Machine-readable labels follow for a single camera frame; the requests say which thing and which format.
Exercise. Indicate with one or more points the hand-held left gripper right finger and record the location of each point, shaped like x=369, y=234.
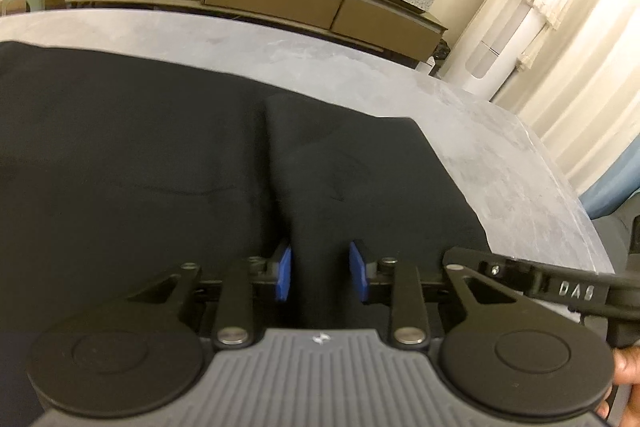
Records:
x=359, y=274

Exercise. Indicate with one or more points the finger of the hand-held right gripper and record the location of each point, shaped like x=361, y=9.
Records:
x=505, y=272

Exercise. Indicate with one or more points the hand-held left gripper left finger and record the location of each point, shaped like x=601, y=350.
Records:
x=284, y=272

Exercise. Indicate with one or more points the black garment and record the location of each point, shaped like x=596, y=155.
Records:
x=150, y=157

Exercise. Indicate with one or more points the person's right hand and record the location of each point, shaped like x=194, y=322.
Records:
x=627, y=364

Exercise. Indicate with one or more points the blue curtain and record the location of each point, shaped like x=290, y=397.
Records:
x=612, y=187

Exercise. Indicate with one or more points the dark bag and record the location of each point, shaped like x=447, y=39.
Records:
x=441, y=54

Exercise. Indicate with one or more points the white curtain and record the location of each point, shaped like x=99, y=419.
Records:
x=590, y=57

